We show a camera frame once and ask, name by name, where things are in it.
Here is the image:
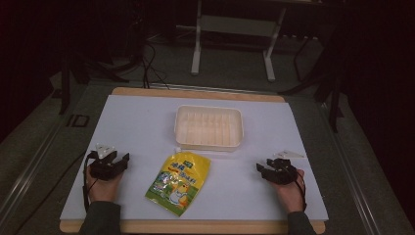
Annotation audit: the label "black floor socket box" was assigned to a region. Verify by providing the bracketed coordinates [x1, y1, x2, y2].
[66, 114, 90, 128]

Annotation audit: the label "person's right hand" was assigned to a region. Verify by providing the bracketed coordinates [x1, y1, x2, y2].
[268, 168, 308, 214]

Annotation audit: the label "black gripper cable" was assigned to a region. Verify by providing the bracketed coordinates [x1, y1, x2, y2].
[82, 152, 100, 213]
[293, 168, 308, 211]

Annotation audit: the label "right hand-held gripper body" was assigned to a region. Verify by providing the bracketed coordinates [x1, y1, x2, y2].
[264, 149, 305, 186]

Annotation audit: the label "white table board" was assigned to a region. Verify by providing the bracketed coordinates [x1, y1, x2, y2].
[59, 94, 330, 222]

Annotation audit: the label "white metal table frame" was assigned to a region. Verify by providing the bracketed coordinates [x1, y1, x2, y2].
[190, 0, 289, 83]

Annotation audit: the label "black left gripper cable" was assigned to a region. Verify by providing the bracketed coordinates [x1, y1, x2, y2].
[82, 152, 100, 213]

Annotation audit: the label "black floor cables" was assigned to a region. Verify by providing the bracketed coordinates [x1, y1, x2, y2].
[140, 41, 171, 90]

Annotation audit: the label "person's left hand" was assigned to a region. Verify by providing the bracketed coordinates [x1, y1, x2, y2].
[85, 165, 125, 204]

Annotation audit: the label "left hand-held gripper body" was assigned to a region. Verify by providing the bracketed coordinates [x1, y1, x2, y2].
[86, 142, 122, 181]

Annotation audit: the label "white plastic tray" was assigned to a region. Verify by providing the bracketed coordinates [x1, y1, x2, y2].
[173, 104, 245, 153]

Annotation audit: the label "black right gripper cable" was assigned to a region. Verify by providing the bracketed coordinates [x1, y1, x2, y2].
[293, 168, 308, 211]

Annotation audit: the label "black metal stand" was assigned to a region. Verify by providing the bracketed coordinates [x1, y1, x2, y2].
[322, 58, 346, 134]

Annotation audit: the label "yellow spouted drink pouch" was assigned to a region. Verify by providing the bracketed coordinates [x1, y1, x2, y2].
[144, 147, 212, 217]

